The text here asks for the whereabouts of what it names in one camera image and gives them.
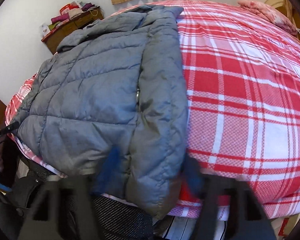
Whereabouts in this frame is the grey puffer jacket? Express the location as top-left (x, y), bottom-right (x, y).
top-left (13, 4), bottom-right (189, 219)

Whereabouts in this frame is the brown wooden desk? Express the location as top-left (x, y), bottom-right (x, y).
top-left (42, 7), bottom-right (104, 54)

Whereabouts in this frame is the white card box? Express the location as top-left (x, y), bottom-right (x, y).
top-left (39, 23), bottom-right (50, 37)

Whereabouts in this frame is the magenta folded garment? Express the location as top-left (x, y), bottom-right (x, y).
top-left (51, 13), bottom-right (69, 24)

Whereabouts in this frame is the red white box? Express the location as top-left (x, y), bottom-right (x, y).
top-left (59, 3), bottom-right (79, 15)

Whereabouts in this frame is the red white plaid bedspread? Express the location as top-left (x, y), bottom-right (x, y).
top-left (14, 1), bottom-right (300, 218)

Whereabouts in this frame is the pink floral pillow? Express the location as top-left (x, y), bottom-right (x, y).
top-left (237, 0), bottom-right (298, 36)

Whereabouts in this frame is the beige arched headboard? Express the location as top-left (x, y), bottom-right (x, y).
top-left (265, 0), bottom-right (293, 20)

